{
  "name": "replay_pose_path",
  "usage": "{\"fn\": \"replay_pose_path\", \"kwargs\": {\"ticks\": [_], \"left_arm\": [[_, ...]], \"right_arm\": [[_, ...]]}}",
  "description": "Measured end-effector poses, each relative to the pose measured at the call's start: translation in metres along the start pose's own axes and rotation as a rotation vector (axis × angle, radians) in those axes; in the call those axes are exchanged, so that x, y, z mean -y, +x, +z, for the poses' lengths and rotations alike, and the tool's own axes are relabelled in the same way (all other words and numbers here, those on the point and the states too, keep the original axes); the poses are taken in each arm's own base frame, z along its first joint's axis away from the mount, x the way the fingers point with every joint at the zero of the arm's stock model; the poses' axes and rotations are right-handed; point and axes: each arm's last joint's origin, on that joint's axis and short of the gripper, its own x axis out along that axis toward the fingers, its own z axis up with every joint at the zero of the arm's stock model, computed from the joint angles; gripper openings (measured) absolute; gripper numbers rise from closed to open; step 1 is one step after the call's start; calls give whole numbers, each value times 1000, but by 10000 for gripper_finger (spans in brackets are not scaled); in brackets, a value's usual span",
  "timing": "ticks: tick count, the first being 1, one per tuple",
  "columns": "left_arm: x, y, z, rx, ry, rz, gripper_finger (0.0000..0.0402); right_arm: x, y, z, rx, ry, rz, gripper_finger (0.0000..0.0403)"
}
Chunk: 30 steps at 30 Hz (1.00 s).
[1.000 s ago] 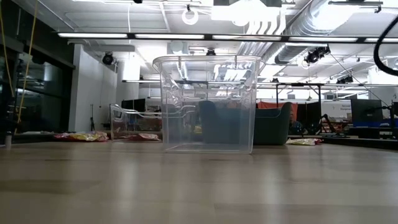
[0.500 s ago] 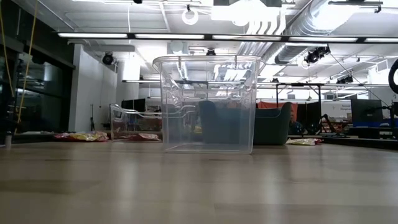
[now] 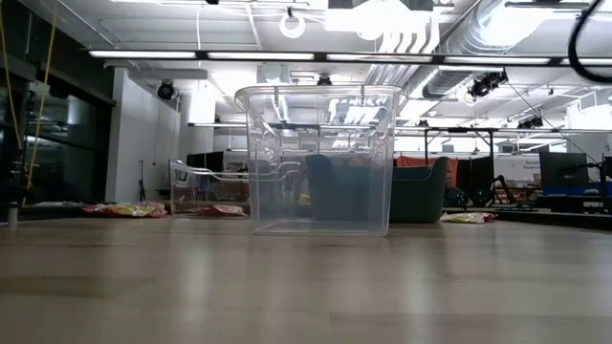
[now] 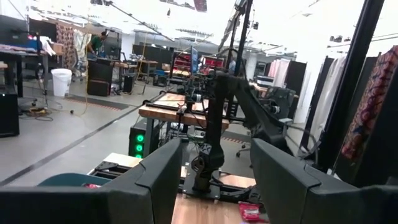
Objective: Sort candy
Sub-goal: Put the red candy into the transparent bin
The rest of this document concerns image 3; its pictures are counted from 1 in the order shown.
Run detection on black ceiling track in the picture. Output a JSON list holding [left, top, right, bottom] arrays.
[[504, 0, 590, 11]]

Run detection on yellow hanging cord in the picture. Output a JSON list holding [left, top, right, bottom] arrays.
[[0, 4, 24, 150], [23, 13, 57, 202]]

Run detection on silver ceiling air duct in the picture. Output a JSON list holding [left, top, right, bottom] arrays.
[[420, 0, 556, 99]]

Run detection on black table frame rails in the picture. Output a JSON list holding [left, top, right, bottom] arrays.
[[496, 208, 612, 231], [18, 203, 87, 221]]

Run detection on yellow candy packet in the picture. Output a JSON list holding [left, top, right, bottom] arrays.
[[439, 212, 488, 225], [104, 203, 155, 218]]

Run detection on low clear plastic bin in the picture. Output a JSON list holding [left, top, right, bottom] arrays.
[[168, 159, 302, 219]]

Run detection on black metal frame stand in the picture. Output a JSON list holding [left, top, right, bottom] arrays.
[[423, 126, 498, 207]]

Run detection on tall clear plastic bin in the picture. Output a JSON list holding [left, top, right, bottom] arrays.
[[233, 84, 408, 238]]

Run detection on person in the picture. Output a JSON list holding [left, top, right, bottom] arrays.
[[445, 184, 469, 207]]

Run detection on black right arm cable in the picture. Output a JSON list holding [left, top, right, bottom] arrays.
[[567, 0, 612, 85]]

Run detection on long linear ceiling light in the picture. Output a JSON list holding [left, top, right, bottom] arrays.
[[88, 49, 612, 67]]

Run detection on teal plastic bin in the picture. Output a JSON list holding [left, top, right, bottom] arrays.
[[305, 153, 450, 225]]

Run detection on blue table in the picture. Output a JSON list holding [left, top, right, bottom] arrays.
[[542, 184, 612, 198]]

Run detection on white ring ceiling lamp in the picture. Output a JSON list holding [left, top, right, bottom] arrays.
[[278, 12, 308, 40]]

